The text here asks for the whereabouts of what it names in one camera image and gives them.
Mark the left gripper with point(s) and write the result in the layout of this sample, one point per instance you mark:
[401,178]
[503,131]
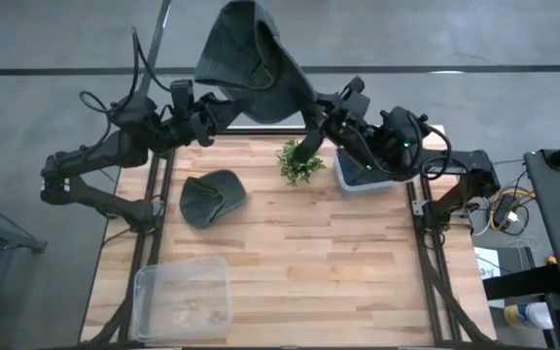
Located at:
[207,121]

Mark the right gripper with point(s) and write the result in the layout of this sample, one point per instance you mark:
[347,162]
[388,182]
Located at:
[336,121]

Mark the green brimmed hat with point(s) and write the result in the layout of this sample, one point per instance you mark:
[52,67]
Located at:
[212,199]
[246,48]

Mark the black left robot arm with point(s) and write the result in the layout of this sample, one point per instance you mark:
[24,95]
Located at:
[95,155]

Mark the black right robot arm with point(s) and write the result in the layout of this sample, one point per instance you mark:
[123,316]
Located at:
[455,167]

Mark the green leafy plant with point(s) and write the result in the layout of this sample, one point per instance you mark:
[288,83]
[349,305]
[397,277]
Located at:
[299,167]

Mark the clear plastic bin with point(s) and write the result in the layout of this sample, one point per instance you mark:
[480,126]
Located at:
[358,188]
[183,301]

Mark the white paper sheet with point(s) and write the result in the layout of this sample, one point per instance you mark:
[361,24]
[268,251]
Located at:
[486,262]

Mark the grey metal stand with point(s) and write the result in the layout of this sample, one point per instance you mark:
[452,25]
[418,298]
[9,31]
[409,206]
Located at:
[3,238]

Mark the black cart crossbar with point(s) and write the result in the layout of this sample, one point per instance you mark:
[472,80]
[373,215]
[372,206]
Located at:
[523,283]

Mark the black aluminium rig frame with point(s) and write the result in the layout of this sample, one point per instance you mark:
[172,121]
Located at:
[260,130]

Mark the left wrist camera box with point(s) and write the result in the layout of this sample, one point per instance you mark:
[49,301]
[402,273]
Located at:
[182,97]

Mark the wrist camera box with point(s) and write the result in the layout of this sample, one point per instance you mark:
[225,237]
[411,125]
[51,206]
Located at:
[357,99]
[182,97]

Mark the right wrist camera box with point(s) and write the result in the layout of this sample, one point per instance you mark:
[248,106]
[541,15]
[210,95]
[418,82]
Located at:
[357,99]

